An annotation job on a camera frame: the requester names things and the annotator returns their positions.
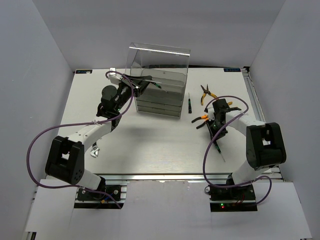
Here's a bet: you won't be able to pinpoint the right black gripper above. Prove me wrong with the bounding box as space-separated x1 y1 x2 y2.
205 117 227 142

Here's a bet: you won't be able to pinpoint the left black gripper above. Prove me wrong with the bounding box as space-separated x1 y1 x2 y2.
114 73 152 112

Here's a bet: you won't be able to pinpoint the green black screwdriver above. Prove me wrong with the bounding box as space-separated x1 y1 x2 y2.
188 93 192 114
146 75 168 93
214 141 226 162

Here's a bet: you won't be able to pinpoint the clear plastic drawer cabinet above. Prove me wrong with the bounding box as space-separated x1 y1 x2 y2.
128 42 191 118

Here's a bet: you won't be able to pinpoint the clear hinged cabinet lid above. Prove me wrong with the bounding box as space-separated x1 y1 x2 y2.
125 42 191 87

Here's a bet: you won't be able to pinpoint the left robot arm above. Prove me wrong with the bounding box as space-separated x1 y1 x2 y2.
45 70 153 200

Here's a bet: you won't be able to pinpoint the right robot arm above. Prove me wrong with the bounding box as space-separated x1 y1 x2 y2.
202 95 287 200

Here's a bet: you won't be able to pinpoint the right blue label sticker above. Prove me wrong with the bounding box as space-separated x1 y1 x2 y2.
223 68 241 73

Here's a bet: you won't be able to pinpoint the blue label sticker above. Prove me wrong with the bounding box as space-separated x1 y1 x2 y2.
75 69 93 74
223 68 241 73

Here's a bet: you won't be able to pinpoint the left blue label sticker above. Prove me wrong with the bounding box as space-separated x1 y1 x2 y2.
75 69 93 74

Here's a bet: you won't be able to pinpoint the silver adjustable wrench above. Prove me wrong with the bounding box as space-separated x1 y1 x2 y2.
90 142 100 158

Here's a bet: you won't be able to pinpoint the orange handled pliers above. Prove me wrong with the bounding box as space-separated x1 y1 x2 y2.
191 113 211 130

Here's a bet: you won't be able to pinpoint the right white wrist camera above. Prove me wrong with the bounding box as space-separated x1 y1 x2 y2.
207 106 216 121

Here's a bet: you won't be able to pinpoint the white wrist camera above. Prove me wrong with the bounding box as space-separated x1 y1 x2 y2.
207 106 216 121
106 67 121 85

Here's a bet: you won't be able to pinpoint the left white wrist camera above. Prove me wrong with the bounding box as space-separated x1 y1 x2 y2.
106 67 121 85

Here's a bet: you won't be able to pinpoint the yellow handled needle-nose pliers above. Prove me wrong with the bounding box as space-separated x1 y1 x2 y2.
200 84 218 106

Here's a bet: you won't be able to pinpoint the right aluminium rail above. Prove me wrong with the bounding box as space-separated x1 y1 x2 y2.
237 67 287 182

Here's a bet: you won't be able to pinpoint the aluminium rail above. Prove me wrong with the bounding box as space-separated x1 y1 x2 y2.
44 172 241 182
237 67 287 182

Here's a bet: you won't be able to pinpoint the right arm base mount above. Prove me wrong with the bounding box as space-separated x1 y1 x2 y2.
204 184 258 213

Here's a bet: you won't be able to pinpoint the front aluminium rail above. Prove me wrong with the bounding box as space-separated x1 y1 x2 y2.
44 172 241 182

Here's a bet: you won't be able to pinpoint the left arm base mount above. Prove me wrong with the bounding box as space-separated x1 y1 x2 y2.
74 184 127 210

